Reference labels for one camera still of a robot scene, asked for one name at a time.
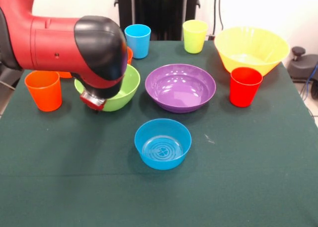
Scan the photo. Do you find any dark green tablecloth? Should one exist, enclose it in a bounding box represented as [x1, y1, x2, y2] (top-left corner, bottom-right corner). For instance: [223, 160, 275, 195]
[0, 40, 318, 227]

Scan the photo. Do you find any red cup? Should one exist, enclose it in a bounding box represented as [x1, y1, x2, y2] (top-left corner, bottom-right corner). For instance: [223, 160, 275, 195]
[229, 67, 263, 108]

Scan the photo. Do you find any large yellow bowl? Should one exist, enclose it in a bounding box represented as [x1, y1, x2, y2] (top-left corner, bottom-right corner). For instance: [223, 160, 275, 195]
[214, 26, 291, 76]

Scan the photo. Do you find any blue cup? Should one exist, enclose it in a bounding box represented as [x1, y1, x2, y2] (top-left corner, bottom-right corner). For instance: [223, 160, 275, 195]
[124, 24, 152, 60]

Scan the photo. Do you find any black hanging cable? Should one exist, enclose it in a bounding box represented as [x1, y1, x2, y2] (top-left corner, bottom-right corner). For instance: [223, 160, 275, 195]
[213, 0, 225, 37]

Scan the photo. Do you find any purple bowl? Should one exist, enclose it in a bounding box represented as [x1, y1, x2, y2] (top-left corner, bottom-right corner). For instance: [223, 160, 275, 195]
[145, 64, 217, 114]

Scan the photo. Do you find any dark grey chair base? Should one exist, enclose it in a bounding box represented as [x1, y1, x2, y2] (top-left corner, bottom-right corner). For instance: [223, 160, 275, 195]
[0, 64, 25, 88]

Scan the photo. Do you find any blue bowl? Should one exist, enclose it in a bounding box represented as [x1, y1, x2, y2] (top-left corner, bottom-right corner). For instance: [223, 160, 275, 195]
[134, 118, 192, 170]

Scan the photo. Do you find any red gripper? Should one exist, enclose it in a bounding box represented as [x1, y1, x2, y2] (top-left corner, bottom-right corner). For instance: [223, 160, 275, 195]
[79, 94, 107, 112]

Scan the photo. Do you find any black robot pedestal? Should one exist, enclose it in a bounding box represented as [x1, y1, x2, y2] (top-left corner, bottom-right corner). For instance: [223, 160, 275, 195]
[114, 0, 208, 41]

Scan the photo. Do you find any black chair base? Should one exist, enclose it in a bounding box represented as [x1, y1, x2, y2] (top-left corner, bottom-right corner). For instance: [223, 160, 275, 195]
[287, 46, 318, 82]

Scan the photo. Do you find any lime green cup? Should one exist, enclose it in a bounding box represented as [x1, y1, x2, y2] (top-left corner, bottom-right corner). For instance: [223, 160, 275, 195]
[182, 19, 209, 54]

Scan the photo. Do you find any orange cup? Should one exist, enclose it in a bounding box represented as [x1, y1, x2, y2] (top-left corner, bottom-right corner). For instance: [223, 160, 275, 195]
[24, 70, 63, 112]

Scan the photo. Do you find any green bowl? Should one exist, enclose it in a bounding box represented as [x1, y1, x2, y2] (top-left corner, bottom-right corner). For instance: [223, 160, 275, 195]
[74, 64, 141, 112]

